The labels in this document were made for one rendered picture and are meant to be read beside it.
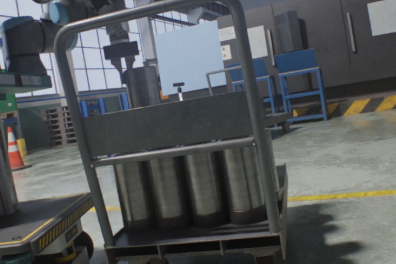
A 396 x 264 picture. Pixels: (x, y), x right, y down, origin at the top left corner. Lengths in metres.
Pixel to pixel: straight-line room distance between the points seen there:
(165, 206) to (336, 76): 6.13
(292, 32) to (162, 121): 6.06
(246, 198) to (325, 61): 6.11
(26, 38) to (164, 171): 0.93
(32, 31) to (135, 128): 0.90
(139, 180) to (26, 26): 0.91
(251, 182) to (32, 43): 1.16
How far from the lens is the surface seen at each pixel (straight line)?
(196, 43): 7.95
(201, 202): 1.36
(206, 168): 1.34
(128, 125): 1.22
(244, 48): 1.10
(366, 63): 7.30
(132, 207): 1.44
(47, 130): 11.37
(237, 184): 1.32
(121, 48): 1.57
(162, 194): 1.39
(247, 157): 1.31
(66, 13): 1.61
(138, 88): 1.52
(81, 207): 1.81
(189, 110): 1.16
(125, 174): 1.42
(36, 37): 1.96
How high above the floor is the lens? 0.69
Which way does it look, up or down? 3 degrees down
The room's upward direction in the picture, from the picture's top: 10 degrees counter-clockwise
